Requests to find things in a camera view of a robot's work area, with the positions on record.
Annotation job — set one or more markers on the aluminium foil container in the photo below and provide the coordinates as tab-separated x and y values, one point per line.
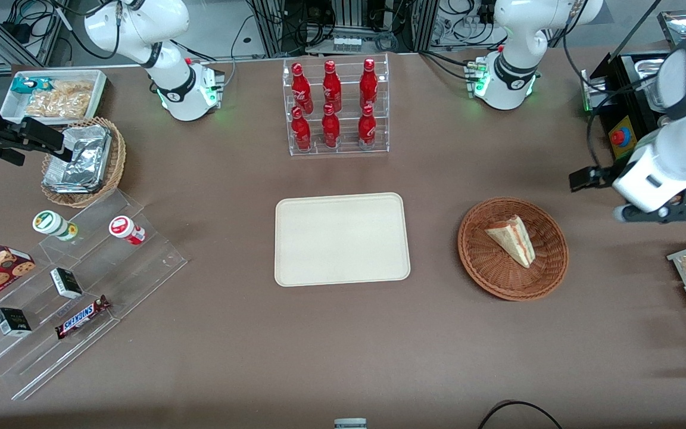
72	179
90	146

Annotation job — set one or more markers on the small grey device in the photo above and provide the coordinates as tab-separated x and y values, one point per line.
350	424

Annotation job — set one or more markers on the aluminium frame rack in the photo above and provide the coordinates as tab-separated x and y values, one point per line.
349	18

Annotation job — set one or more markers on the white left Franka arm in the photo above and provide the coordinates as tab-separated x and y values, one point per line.
507	83

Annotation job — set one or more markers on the triangle sandwich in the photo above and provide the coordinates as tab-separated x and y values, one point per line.
513	241

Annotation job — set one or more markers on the red emergency stop button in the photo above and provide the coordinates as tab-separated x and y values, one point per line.
619	137

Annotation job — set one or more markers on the red cola bottle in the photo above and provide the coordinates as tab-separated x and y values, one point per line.
367	128
368	83
301	132
301	89
330	130
331	86

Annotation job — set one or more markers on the white power strip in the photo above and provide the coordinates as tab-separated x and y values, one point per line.
346	43

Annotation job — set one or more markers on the small black carton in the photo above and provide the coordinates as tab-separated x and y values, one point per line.
66	283
12	322

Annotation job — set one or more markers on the clear bag of fried snacks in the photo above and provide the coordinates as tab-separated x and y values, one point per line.
75	89
57	107

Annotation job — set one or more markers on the clear acrylic bottle rack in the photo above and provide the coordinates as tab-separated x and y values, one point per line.
349	128

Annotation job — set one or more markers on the light tan wicker basket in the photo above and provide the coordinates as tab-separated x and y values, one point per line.
114	167

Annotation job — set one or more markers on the clear acrylic stepped shelf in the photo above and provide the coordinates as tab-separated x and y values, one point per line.
140	268

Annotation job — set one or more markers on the beige plastic tray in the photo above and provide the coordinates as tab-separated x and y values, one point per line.
343	238

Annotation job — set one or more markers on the teal snack packet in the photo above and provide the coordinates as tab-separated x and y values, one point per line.
27	85

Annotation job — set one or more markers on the green lidded cup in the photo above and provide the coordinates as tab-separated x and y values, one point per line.
51	224

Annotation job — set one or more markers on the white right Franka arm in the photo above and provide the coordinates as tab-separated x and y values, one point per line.
182	95

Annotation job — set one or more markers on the white rectangular plastic bin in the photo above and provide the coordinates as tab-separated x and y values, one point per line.
12	107

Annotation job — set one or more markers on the red lidded cup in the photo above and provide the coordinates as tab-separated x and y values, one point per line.
124	229

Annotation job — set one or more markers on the stainless steel warmer pan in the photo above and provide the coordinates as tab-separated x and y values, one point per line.
646	77

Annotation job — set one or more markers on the brown round wicker basket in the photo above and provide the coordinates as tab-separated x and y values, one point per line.
498	274

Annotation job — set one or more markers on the black food warmer cabinet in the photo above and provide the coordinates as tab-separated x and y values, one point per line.
623	113

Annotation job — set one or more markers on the Snickers chocolate bar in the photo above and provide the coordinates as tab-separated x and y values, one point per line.
81	317

